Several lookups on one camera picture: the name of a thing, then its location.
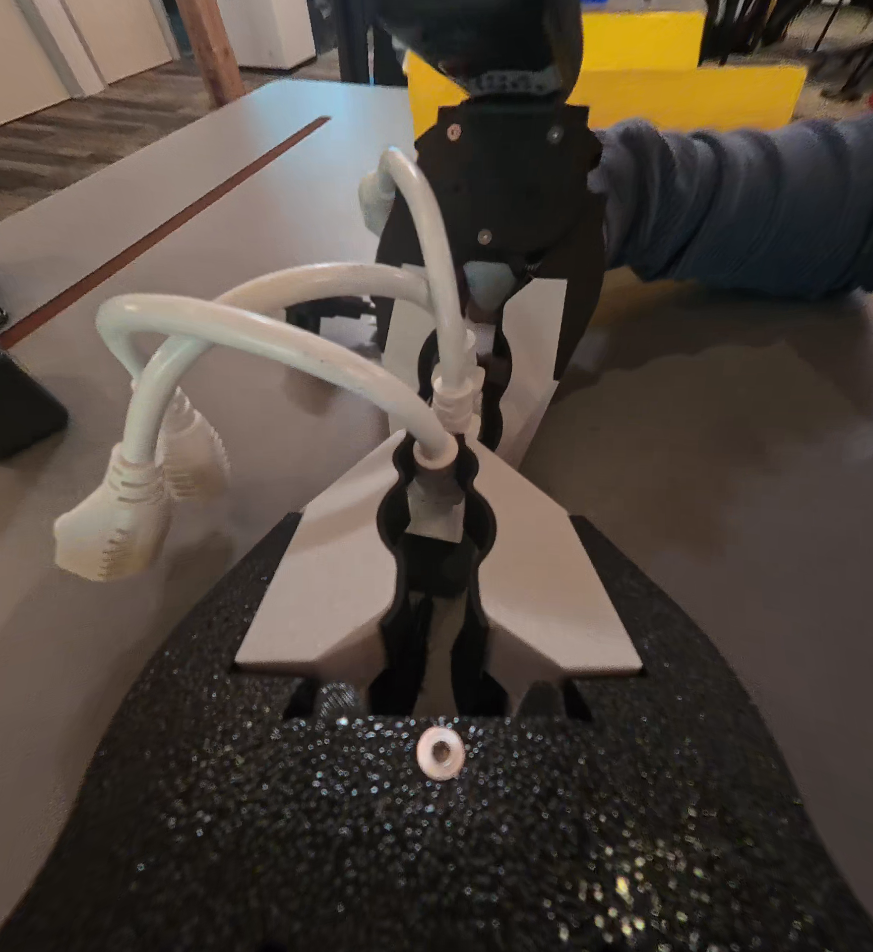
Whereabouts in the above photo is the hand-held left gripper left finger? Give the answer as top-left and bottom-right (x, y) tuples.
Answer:
(234, 430), (417, 676)

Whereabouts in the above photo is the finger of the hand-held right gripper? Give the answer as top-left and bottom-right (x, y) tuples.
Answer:
(477, 277), (570, 468)
(383, 262), (441, 440)

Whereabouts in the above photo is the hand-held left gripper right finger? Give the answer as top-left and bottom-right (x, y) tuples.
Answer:
(462, 435), (644, 681)

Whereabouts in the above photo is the white extension cord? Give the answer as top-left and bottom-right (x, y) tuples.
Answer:
(155, 262), (437, 501)
(358, 147), (484, 441)
(53, 294), (476, 583)

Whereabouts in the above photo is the person's right forearm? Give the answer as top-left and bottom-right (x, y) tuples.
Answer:
(589, 100), (873, 302)

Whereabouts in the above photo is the yellow plastic bin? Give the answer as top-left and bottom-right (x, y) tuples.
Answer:
(405, 51), (810, 142)
(581, 7), (707, 73)

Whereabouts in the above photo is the white recycling bin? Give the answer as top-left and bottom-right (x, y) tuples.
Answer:
(217, 0), (317, 71)

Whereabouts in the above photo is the white door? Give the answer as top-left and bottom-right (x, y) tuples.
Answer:
(35, 0), (181, 86)
(0, 0), (84, 138)

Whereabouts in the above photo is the wooden post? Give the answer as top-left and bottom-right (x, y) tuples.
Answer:
(175, 0), (248, 109)

